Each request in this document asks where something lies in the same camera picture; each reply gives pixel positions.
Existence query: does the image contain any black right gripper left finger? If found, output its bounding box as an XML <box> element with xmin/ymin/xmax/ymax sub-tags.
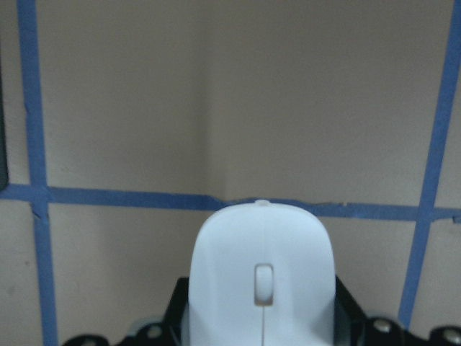
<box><xmin>61</xmin><ymin>276</ymin><xmax>191</xmax><ymax>346</ymax></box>

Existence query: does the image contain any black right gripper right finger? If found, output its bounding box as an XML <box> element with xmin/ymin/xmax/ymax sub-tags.
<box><xmin>334</xmin><ymin>278</ymin><xmax>460</xmax><ymax>346</ymax></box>

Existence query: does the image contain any white computer mouse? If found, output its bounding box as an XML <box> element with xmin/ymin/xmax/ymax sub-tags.
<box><xmin>188</xmin><ymin>200</ymin><xmax>336</xmax><ymax>345</ymax></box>

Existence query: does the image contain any black mousepad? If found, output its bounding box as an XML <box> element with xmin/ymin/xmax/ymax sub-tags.
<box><xmin>0</xmin><ymin>46</ymin><xmax>9</xmax><ymax>191</ymax></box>

